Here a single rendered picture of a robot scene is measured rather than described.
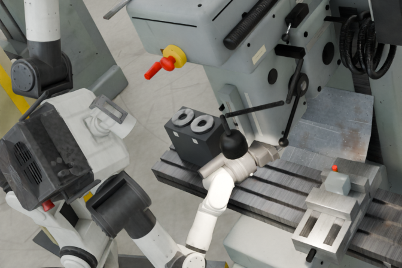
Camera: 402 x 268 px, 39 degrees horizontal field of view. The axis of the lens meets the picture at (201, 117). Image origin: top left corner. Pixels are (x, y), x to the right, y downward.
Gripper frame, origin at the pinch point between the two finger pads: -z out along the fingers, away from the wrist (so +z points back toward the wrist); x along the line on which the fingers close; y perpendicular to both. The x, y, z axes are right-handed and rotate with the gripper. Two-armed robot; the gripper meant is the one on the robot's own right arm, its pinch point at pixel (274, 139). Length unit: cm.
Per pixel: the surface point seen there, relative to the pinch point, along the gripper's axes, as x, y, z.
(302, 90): -11.2, -21.3, -7.7
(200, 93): 198, 123, -57
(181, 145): 41.7, 15.7, 17.1
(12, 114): 160, 32, 62
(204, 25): -18, -62, 17
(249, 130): -5.3, -15.2, 9.6
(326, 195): -18.8, 14.4, -1.7
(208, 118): 33.8, 5.5, 5.5
